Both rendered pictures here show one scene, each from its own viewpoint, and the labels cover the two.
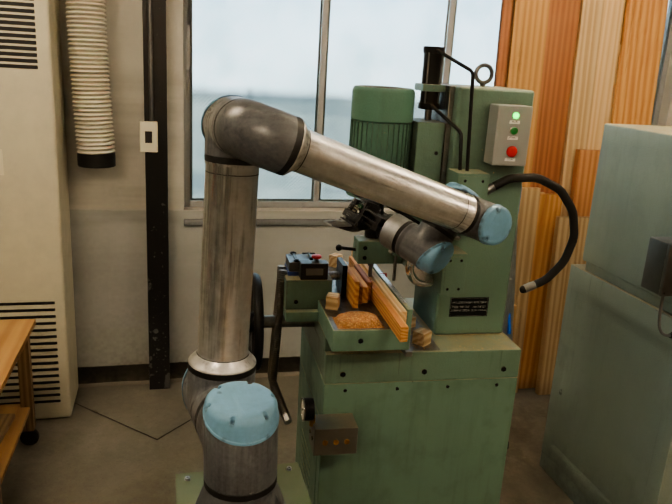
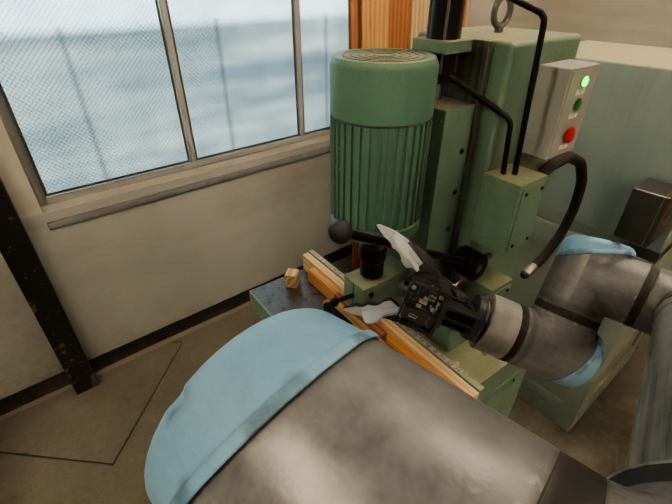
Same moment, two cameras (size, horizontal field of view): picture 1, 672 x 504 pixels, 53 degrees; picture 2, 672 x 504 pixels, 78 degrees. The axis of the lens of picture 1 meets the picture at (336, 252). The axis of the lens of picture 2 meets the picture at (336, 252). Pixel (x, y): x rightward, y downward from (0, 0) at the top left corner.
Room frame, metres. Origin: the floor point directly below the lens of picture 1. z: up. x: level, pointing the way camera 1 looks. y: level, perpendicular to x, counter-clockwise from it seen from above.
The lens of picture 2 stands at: (1.31, 0.26, 1.60)
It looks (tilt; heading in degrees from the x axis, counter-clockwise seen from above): 33 degrees down; 336
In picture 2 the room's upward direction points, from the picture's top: straight up
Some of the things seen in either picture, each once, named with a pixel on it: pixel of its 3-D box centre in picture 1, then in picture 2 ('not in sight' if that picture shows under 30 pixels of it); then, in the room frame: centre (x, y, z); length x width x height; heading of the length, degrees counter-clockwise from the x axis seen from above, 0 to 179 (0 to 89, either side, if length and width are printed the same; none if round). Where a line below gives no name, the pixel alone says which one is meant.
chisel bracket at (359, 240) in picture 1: (378, 252); (377, 286); (1.94, -0.13, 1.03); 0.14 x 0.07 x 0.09; 102
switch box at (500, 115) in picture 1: (507, 135); (557, 109); (1.86, -0.45, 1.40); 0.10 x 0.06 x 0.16; 102
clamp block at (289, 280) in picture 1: (305, 286); not in sight; (1.90, 0.08, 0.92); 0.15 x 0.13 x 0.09; 12
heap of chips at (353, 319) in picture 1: (358, 317); not in sight; (1.68, -0.07, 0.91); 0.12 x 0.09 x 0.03; 102
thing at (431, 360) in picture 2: (374, 283); (372, 317); (1.95, -0.12, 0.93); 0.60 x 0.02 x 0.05; 12
